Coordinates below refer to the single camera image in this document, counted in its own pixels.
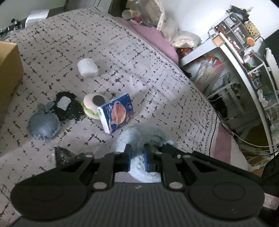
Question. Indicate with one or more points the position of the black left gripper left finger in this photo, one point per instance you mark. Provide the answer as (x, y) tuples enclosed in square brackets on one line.
[(62, 191)]

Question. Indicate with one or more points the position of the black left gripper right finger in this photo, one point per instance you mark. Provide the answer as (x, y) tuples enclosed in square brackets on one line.
[(213, 187)]

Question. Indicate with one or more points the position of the black knitted soft item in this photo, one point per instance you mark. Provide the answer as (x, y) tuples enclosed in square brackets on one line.
[(67, 106)]

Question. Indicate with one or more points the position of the fluffy grey white plush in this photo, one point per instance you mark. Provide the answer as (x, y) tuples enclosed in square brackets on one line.
[(137, 135)]

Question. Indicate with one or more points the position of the blue tissue pack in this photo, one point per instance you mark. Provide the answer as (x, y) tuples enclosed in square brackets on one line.
[(116, 113)]

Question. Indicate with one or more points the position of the white soft roll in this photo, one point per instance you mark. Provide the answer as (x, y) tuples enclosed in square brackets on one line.
[(87, 68)]

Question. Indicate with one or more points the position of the dark glittery small object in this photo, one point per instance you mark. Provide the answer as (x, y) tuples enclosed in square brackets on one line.
[(62, 156)]

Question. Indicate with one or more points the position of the patterned grey bedspread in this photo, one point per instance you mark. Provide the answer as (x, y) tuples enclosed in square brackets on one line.
[(50, 51)]

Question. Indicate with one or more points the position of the brown cardboard box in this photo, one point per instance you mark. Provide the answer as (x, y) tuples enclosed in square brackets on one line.
[(11, 74)]

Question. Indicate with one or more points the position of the white desk shelf unit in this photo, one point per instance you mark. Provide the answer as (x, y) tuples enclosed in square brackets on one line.
[(236, 80)]

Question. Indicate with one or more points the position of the pink pillow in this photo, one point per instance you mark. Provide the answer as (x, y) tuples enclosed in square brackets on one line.
[(154, 37)]

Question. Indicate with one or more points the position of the white plastic bags pile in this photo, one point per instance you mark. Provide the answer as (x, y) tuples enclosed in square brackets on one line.
[(178, 38)]

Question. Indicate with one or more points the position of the white storage box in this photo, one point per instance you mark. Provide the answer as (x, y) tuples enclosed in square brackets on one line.
[(36, 16)]

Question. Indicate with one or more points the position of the paper cup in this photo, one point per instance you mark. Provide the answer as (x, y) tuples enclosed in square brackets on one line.
[(128, 14)]

